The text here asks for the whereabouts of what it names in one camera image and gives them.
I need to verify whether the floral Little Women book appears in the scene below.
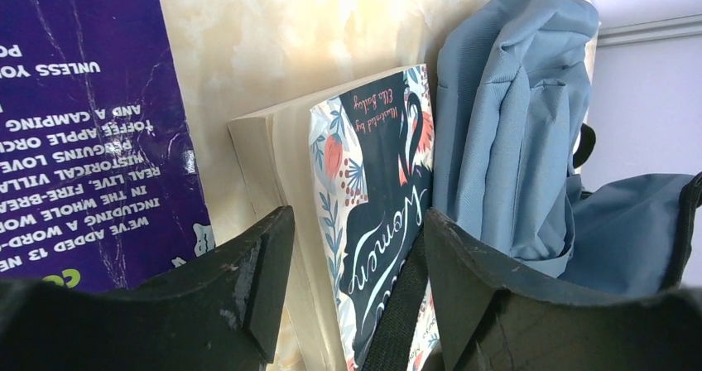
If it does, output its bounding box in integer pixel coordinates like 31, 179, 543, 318
228, 64, 434, 370

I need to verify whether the blue student backpack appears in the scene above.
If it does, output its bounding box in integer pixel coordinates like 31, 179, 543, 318
367, 0, 701, 370

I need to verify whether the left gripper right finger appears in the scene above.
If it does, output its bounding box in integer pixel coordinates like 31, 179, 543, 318
424, 210, 701, 370

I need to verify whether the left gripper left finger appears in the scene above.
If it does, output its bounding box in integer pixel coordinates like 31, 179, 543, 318
1, 206, 296, 370

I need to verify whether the purple cover book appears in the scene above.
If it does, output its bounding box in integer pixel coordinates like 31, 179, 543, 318
1, 0, 215, 292

